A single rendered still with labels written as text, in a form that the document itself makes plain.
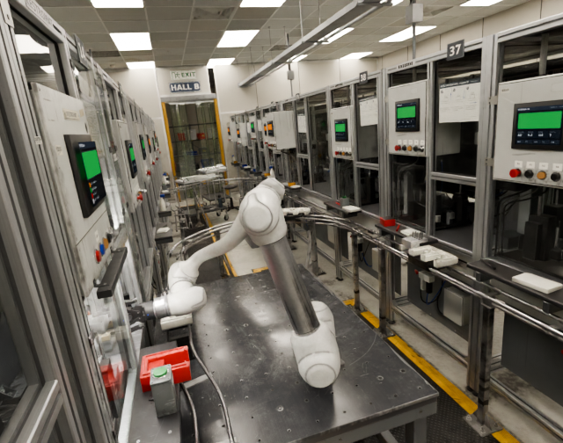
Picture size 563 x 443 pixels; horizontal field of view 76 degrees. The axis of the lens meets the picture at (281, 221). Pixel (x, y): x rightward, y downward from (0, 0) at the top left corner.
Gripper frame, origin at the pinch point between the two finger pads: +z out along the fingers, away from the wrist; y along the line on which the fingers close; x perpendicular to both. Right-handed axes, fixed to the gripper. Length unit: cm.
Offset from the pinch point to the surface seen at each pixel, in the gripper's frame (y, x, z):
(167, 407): -8, 51, -24
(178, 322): -15.0, -12.6, -26.7
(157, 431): -11, 56, -20
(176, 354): -6.5, 27.5, -27.0
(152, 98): 161, -826, -23
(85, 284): 39, 62, -16
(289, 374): -37, 19, -68
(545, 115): 53, 29, -191
